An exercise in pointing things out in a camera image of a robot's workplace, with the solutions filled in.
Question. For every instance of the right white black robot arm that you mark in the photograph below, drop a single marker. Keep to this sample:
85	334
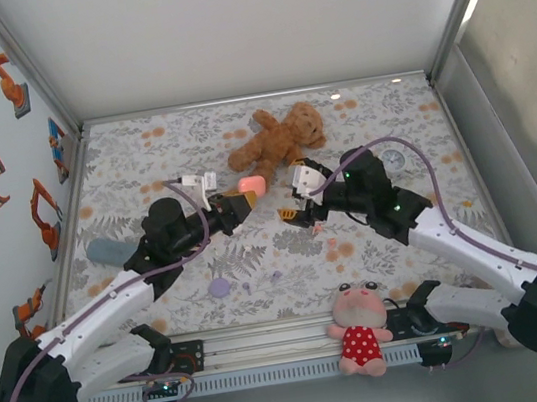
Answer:
477	245

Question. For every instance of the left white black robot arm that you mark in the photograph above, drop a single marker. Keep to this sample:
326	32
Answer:
103	311

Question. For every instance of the small white alarm clock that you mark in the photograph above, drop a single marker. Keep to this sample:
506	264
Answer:
396	159

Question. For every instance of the pink earbud charging case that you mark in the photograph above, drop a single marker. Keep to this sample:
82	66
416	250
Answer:
252	184

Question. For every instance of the floral table mat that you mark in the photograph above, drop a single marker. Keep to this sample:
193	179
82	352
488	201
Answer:
139	149

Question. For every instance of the black circuit board with leds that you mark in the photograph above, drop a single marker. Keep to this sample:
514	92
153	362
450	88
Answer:
167	387
439	343

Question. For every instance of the pink earbud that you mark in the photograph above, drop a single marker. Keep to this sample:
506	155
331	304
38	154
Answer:
331	241

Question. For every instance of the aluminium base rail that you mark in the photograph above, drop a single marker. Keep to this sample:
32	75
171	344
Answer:
270	345

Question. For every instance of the brown teddy bear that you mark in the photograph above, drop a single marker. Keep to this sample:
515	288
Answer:
280	143

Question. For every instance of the blue orange machine sticker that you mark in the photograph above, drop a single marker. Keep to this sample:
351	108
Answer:
59	151

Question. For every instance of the white tissue box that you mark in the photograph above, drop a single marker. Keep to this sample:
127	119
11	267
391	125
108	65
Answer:
502	335

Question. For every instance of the blue-grey glasses case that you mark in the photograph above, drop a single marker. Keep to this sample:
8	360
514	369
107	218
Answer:
104	251

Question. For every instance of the pink plush toy dotted dress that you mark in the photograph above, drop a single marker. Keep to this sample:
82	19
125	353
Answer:
363	343

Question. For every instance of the aluminium frame post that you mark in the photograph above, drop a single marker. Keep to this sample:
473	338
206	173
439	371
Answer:
464	0
27	65

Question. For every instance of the purple earbud charging case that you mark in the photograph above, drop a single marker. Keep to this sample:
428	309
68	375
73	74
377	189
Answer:
220	287

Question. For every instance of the purple earbud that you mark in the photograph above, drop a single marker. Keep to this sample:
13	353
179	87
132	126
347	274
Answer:
276	274

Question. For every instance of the aluminium frame back bar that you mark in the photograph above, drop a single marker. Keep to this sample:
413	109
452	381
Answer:
253	97

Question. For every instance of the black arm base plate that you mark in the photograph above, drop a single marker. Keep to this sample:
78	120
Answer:
402	326
190	356

